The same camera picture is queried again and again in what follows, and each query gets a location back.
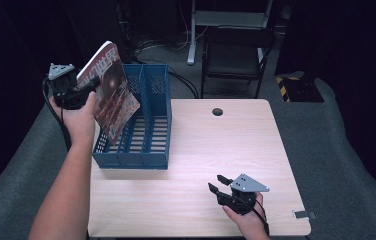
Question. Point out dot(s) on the person's right hand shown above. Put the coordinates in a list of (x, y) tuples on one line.
[(251, 223)]

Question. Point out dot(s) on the dark cabinet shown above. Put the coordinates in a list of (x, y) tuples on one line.
[(89, 23)]

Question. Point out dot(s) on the person's left hand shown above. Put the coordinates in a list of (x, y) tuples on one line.
[(79, 125)]

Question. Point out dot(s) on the grey tape strip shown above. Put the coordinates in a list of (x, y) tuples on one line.
[(304, 215)]

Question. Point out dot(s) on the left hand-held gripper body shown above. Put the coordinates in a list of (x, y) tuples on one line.
[(67, 93)]

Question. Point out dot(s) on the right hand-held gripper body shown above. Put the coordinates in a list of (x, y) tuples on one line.
[(242, 200)]

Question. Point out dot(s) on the white metal desk frame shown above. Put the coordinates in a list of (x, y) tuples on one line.
[(229, 18)]

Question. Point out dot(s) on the red cover magazine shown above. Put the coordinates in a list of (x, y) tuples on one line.
[(112, 96)]

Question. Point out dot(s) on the blue plastic file rack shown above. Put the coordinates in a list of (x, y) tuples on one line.
[(132, 163)]

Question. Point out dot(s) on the black hazard-striped stand base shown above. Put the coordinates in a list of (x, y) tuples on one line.
[(301, 91)]

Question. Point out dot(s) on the black folding chair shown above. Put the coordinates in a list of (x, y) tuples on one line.
[(236, 60)]

